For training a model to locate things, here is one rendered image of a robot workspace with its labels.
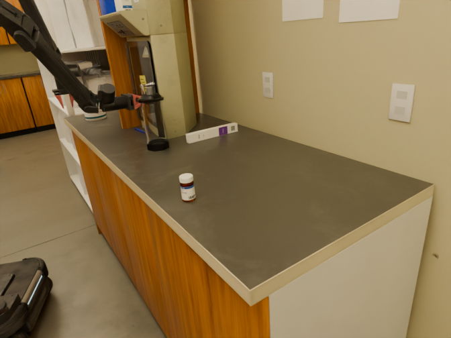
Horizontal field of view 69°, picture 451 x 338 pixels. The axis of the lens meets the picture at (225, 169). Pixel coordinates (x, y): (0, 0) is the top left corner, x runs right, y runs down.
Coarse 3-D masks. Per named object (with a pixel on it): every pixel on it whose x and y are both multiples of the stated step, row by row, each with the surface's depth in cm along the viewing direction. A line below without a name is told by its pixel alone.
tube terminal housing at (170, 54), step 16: (144, 0) 137; (160, 0) 140; (176, 0) 150; (160, 16) 142; (176, 16) 150; (160, 32) 144; (176, 32) 150; (160, 48) 146; (176, 48) 150; (160, 64) 148; (176, 64) 152; (160, 80) 150; (176, 80) 154; (176, 96) 156; (192, 96) 174; (176, 112) 159; (192, 112) 175; (144, 128) 182; (176, 128) 161; (192, 128) 175
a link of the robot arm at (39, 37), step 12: (24, 36) 107; (36, 36) 113; (24, 48) 110; (36, 48) 114; (48, 48) 117; (48, 60) 119; (60, 60) 123; (60, 72) 124; (72, 84) 130; (72, 96) 134; (84, 96) 135; (84, 108) 140
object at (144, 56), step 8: (128, 48) 165; (136, 48) 156; (144, 48) 148; (136, 56) 159; (144, 56) 150; (136, 64) 162; (144, 64) 153; (152, 64) 147; (136, 72) 165; (144, 72) 156; (152, 72) 148; (136, 80) 168; (152, 80) 150; (136, 88) 171; (152, 88) 153
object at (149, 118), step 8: (144, 104) 138; (152, 104) 138; (160, 104) 140; (144, 112) 140; (152, 112) 139; (160, 112) 141; (144, 120) 142; (152, 120) 140; (160, 120) 142; (152, 128) 142; (160, 128) 143; (152, 136) 143; (160, 136) 144; (152, 144) 145
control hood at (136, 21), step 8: (104, 16) 150; (112, 16) 142; (120, 16) 136; (128, 16) 135; (136, 16) 136; (144, 16) 138; (128, 24) 139; (136, 24) 137; (144, 24) 139; (136, 32) 143; (144, 32) 140
